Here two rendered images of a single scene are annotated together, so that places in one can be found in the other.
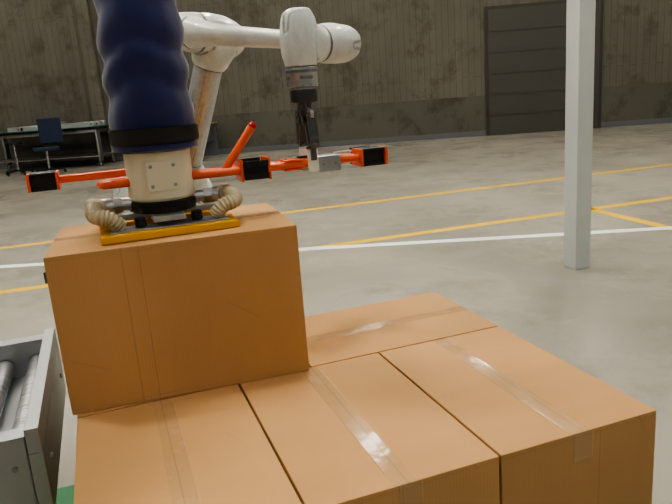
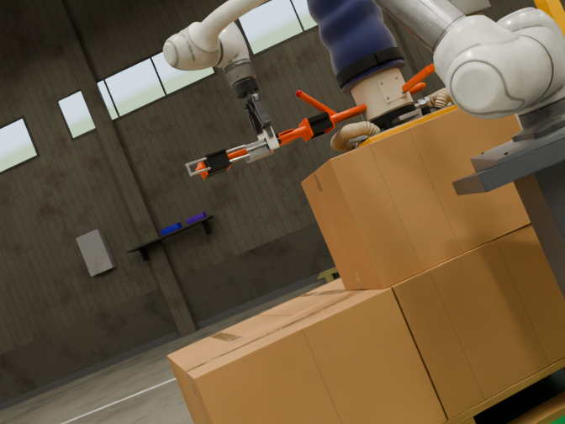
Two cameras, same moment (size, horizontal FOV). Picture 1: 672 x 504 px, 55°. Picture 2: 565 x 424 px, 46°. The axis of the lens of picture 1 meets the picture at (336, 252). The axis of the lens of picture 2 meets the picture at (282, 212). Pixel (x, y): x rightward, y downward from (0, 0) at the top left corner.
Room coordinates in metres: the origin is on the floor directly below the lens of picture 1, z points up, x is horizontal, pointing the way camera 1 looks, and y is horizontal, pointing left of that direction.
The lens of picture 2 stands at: (3.92, 0.13, 0.77)
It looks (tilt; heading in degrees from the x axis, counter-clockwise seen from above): 3 degrees up; 183
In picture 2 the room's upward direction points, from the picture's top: 23 degrees counter-clockwise
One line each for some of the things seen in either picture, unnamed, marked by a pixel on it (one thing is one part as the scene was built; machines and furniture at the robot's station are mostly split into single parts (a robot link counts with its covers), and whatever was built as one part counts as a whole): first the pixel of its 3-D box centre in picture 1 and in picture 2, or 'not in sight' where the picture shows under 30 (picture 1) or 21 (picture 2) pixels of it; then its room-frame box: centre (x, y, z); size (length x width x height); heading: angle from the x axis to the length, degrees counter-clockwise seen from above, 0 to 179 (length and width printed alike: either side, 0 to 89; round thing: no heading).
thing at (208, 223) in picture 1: (169, 223); not in sight; (1.63, 0.42, 0.97); 0.34 x 0.10 x 0.05; 109
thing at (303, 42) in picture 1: (302, 37); (224, 43); (1.88, 0.05, 1.41); 0.13 x 0.11 x 0.16; 138
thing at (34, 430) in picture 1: (43, 379); not in sight; (1.61, 0.80, 0.58); 0.70 x 0.03 x 0.06; 19
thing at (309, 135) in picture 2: (252, 168); (316, 126); (1.81, 0.21, 1.07); 0.10 x 0.08 x 0.06; 19
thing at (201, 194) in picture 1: (163, 202); (391, 119); (1.72, 0.45, 1.01); 0.34 x 0.25 x 0.06; 109
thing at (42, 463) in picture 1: (51, 415); not in sight; (1.61, 0.80, 0.47); 0.70 x 0.03 x 0.15; 19
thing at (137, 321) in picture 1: (181, 296); (420, 195); (1.73, 0.44, 0.74); 0.60 x 0.40 x 0.40; 106
